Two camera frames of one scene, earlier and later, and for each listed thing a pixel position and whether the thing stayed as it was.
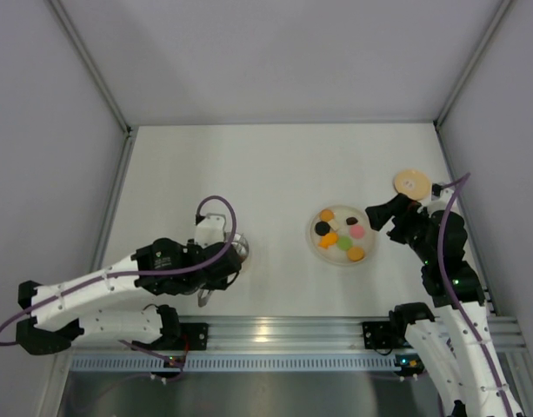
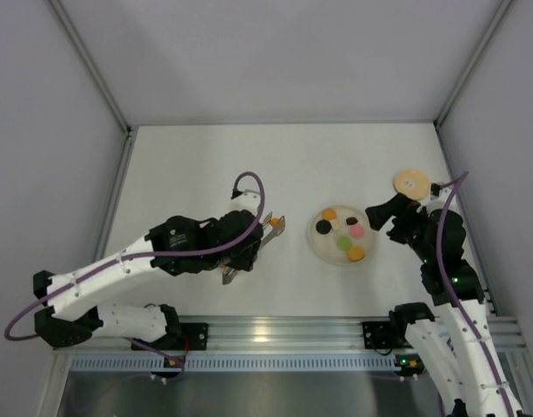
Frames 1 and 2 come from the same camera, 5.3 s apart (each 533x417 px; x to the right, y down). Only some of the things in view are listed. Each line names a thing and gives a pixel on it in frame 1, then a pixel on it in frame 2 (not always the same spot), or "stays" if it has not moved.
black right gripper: [399, 211] stays
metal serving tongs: [203, 296] to [269, 231]
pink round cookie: [356, 231] stays
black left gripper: [228, 264] to [255, 242]
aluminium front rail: [296, 335] stays
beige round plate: [342, 234] stays
